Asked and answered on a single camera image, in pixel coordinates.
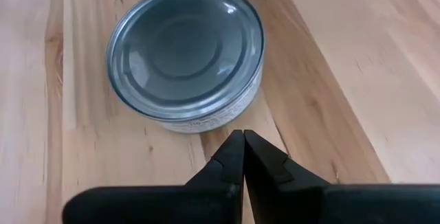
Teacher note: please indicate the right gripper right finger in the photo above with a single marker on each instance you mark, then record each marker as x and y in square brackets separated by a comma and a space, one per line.
[343, 205]

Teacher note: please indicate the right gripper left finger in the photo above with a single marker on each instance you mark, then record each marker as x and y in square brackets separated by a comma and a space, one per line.
[154, 205]

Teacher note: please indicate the blue-lid can bottom right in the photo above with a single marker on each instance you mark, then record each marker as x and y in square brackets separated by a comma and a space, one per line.
[185, 55]

